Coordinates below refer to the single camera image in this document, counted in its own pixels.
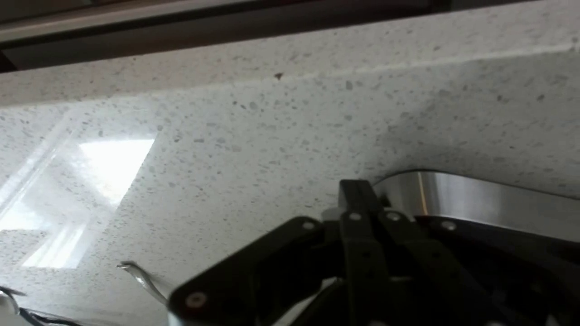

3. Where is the dark lower kitchen cabinet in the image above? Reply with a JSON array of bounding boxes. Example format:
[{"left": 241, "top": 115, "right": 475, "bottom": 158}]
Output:
[{"left": 0, "top": 0, "right": 527, "bottom": 73}]

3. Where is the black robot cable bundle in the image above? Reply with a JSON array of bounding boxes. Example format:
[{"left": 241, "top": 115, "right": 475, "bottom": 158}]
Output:
[{"left": 0, "top": 285, "right": 81, "bottom": 326}]

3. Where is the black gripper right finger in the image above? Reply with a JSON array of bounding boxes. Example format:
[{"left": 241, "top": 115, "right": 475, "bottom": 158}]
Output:
[{"left": 378, "top": 207, "right": 580, "bottom": 326}]

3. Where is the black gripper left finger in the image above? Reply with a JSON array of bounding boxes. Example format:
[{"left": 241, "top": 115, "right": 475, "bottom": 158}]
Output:
[{"left": 166, "top": 178, "right": 391, "bottom": 326}]

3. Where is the black steel coffee maker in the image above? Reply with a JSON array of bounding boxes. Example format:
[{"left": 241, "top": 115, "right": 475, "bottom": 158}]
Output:
[{"left": 371, "top": 169, "right": 580, "bottom": 245}]

